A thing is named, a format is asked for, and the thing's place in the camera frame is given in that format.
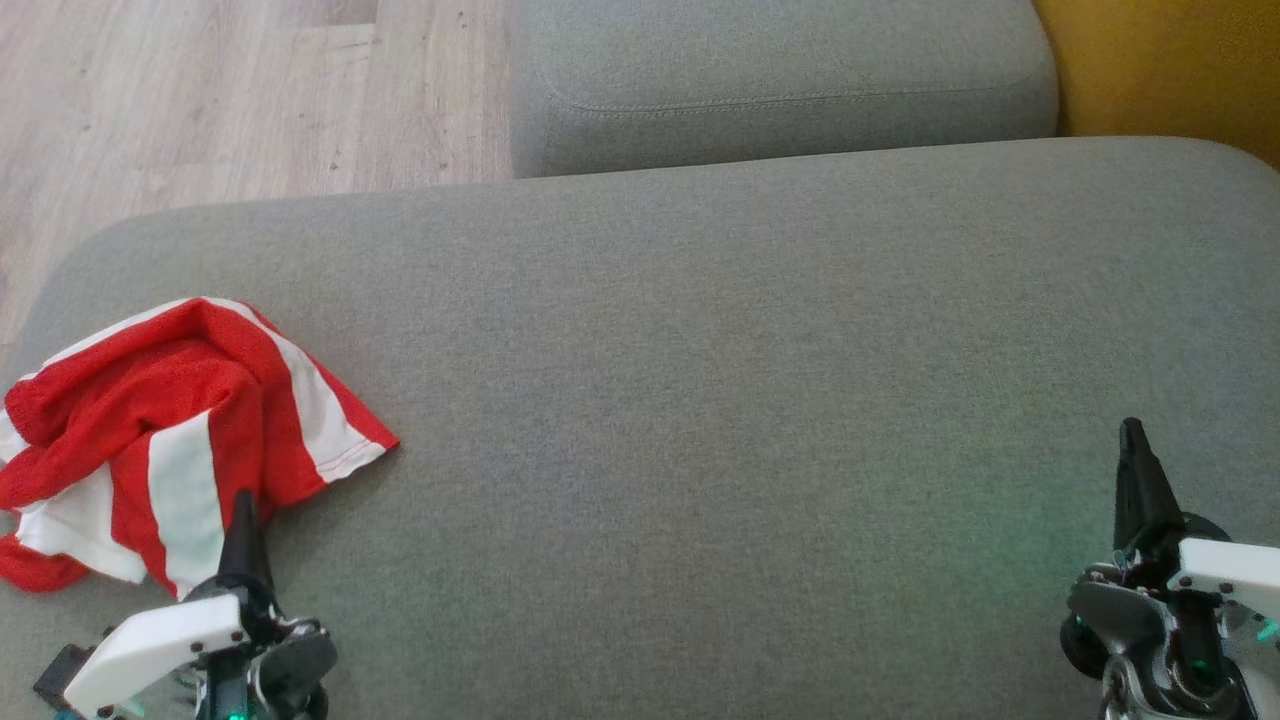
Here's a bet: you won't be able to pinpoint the large grey sofa chaise cushion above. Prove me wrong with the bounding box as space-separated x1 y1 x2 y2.
0 137 1280 720

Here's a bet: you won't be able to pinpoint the yellow sofa back cushion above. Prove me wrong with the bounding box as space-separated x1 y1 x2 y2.
1033 0 1280 171

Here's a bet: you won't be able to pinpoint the grey sofa seat cushion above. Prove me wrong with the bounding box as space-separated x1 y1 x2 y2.
508 0 1061 179

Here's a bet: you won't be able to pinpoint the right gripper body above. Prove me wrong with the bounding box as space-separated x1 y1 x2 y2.
1058 512 1280 701

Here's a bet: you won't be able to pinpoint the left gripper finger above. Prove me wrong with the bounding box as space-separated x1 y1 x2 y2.
213 488 278 609

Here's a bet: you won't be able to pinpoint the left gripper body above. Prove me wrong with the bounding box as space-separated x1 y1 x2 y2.
62 590 339 720

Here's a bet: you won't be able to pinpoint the red white striped shorts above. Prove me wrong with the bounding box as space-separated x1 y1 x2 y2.
3 296 401 521

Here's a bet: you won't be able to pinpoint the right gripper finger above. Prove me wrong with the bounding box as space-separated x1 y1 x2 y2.
1113 417 1188 561

